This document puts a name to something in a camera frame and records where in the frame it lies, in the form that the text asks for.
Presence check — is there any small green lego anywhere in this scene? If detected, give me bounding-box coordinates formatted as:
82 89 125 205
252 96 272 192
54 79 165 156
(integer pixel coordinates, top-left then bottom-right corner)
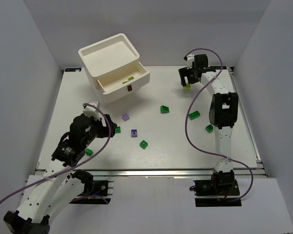
85 148 93 156
206 124 213 133

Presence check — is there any purple upside-down lego brick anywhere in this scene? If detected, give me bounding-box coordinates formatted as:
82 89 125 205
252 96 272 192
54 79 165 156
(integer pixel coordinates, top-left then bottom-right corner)
131 129 138 137

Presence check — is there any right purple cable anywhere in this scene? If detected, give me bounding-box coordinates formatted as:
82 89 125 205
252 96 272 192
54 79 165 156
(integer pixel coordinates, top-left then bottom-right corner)
184 48 254 202

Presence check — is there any purple cable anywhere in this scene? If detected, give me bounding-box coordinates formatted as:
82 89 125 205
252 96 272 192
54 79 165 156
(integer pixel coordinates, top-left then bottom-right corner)
0 103 112 220
184 48 254 202

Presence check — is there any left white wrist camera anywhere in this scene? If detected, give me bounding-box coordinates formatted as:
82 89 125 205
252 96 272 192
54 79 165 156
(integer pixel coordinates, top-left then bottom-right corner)
83 101 100 120

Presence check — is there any green square lego brick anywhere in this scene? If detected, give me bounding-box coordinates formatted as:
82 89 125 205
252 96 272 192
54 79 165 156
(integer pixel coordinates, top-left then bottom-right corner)
139 140 148 149

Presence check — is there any small green lego left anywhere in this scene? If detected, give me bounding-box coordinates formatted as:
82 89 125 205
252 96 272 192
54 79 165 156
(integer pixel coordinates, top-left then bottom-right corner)
85 148 93 156

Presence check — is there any green sloped lego brick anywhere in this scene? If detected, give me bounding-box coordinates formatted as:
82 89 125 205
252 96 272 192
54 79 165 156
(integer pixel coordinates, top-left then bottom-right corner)
160 105 169 114

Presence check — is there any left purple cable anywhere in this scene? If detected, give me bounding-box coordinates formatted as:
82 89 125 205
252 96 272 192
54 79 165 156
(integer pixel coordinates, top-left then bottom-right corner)
0 103 112 220

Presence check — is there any small green lego right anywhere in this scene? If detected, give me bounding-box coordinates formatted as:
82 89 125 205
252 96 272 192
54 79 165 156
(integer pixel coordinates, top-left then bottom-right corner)
206 124 213 133

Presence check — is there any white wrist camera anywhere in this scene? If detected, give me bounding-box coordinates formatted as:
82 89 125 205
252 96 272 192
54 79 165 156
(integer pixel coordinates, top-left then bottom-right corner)
184 54 195 69
83 101 100 120

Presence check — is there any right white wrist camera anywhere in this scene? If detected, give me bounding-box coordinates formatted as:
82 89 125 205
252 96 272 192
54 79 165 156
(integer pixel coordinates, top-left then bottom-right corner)
184 54 195 69

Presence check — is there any aluminium table front rail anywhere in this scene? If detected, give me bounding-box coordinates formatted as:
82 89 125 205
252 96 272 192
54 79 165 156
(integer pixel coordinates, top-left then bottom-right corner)
34 168 266 176

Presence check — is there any purple studded lego brick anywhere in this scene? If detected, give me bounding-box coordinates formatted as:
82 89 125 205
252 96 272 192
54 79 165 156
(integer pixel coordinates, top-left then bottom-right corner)
122 113 130 121

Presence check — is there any white drawer cabinet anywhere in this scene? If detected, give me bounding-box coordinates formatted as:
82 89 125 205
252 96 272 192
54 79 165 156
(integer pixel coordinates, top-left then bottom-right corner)
78 33 140 104

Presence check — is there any flat green lego plate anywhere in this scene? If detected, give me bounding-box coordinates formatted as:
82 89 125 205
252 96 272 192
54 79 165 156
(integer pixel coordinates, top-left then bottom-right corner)
115 126 121 134

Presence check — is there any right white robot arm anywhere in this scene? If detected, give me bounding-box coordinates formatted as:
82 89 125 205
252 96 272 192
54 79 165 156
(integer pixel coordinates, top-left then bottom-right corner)
179 54 238 196

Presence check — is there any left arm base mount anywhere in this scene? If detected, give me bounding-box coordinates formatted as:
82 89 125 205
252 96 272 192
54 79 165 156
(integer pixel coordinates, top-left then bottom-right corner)
65 170 114 205

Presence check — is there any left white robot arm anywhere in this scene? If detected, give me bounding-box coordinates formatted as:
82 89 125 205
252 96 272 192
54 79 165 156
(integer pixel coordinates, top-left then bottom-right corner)
3 114 117 234

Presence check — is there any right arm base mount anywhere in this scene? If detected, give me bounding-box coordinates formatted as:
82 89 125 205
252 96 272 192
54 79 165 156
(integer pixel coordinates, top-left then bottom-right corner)
189 170 242 207

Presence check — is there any white open drawer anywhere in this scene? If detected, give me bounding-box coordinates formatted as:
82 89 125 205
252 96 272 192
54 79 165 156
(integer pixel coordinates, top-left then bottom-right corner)
97 62 150 104

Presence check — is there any long green lego brick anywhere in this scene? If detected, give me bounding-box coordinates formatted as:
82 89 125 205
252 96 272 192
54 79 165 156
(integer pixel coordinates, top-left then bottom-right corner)
188 111 201 120

